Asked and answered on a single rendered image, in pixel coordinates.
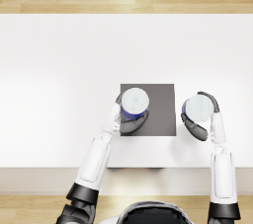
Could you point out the blue can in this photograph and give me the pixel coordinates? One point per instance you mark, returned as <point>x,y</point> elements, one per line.
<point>134,103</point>
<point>197,108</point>

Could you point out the dark grey square mat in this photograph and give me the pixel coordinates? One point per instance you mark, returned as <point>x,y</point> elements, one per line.
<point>161,112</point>

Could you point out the dark round robot body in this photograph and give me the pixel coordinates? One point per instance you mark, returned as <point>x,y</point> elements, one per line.
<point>153,214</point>

